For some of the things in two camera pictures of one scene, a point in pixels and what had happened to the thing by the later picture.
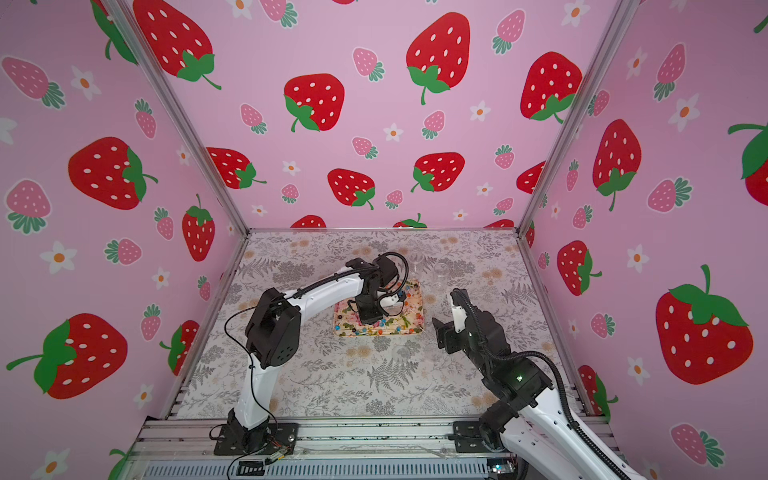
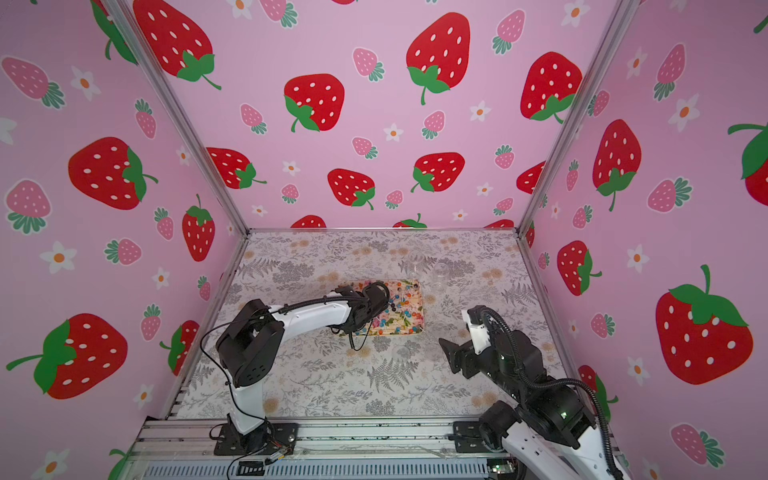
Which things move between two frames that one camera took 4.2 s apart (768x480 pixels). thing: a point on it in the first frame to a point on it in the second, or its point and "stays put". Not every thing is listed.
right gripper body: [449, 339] to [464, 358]
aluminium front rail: [326, 448] stays put
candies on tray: [406, 319] stays put
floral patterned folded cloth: [403, 319] stays put
